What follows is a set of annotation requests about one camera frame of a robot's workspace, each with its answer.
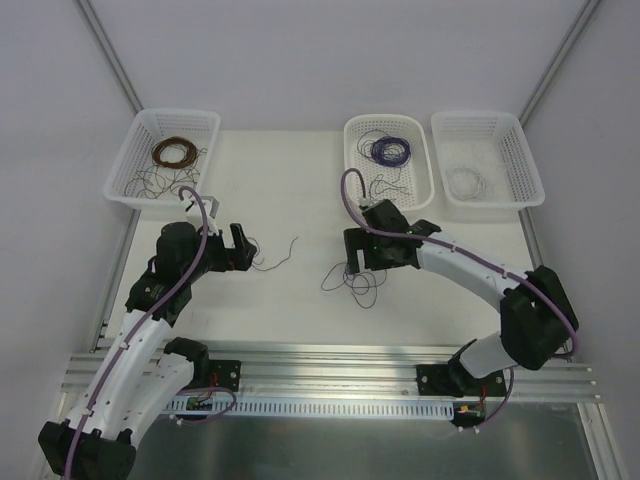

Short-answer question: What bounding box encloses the left white perforated basket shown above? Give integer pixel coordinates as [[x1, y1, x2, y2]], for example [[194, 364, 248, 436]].
[[103, 108, 221, 214]]

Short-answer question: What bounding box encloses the left aluminium frame post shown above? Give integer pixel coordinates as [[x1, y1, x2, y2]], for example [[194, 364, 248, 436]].
[[74, 0, 144, 114]]

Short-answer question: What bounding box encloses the white slotted cable duct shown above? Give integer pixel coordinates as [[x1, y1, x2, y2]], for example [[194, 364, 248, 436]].
[[162, 395, 454, 421]]

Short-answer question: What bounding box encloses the right aluminium frame post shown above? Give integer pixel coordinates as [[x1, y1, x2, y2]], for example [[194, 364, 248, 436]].
[[519, 0, 604, 129]]

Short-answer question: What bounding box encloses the aluminium frame post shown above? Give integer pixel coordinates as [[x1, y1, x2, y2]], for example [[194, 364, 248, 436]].
[[74, 0, 144, 114], [519, 0, 604, 129]]

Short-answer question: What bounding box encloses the white perforated basket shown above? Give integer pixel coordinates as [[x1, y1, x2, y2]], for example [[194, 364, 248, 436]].
[[343, 114, 434, 213], [431, 110, 545, 223], [103, 108, 221, 214]]

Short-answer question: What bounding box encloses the brown coiled cable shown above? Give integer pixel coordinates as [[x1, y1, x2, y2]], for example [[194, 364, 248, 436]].
[[151, 137, 199, 169]]

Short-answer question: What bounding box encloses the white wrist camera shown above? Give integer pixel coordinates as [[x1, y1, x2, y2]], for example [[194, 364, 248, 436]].
[[358, 197, 381, 211], [180, 195, 219, 236]]

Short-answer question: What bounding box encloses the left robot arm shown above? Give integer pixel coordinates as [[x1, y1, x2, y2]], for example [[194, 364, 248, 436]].
[[38, 222, 257, 479]]

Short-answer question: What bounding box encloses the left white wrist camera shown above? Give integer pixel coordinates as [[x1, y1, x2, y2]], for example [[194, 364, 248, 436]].
[[180, 195, 219, 236]]

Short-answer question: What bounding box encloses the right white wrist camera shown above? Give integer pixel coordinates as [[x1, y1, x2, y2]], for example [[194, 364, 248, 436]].
[[358, 197, 381, 211]]

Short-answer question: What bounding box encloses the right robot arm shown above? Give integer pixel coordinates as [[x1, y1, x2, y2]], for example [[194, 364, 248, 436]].
[[343, 200, 579, 398]]

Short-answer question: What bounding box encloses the right white perforated basket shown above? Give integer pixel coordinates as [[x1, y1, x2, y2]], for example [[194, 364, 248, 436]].
[[431, 110, 545, 223]]

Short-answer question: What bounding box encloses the middle white perforated basket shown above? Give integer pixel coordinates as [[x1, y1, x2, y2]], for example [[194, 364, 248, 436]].
[[343, 114, 434, 213]]

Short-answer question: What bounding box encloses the purple coiled cable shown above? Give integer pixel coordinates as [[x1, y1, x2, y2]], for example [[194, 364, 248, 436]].
[[356, 129, 413, 184]]

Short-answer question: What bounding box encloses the cable bundle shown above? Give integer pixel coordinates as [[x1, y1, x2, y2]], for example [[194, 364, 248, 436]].
[[319, 262, 389, 310]]

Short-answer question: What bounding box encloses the white coiled cable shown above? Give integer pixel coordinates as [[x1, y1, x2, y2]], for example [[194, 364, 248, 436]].
[[445, 165, 488, 203]]

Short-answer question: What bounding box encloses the aluminium mounting rail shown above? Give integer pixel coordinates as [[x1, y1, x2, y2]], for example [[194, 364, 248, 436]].
[[63, 341, 599, 401]]

